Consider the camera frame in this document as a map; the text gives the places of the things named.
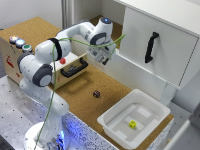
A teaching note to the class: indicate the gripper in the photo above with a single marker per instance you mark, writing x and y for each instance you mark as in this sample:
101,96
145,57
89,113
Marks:
99,53

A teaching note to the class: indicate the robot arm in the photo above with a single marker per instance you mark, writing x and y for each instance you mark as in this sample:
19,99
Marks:
40,71

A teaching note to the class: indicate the wooden drawer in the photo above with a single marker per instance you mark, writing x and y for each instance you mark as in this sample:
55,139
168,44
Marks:
71,78

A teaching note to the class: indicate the white cabinet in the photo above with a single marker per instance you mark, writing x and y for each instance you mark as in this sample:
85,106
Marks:
133,71

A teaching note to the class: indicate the purple block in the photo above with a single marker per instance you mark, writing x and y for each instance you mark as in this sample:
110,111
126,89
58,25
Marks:
96,94

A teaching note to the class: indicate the wooden drawer box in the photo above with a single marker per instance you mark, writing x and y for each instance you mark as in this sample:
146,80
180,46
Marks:
31,30

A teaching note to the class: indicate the green button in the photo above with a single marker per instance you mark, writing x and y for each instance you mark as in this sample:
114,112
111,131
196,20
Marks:
27,48

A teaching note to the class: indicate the white plastic box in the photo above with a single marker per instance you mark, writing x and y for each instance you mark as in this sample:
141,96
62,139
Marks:
115,125

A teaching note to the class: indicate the white sliding door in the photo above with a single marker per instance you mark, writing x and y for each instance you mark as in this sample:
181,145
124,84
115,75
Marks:
173,50

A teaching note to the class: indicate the yellow block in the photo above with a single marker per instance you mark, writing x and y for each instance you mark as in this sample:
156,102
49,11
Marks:
132,124

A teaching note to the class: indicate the blue button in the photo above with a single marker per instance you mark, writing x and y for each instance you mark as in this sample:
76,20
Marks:
20,42

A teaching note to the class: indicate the red button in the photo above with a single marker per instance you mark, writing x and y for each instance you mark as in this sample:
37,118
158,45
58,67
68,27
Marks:
14,39

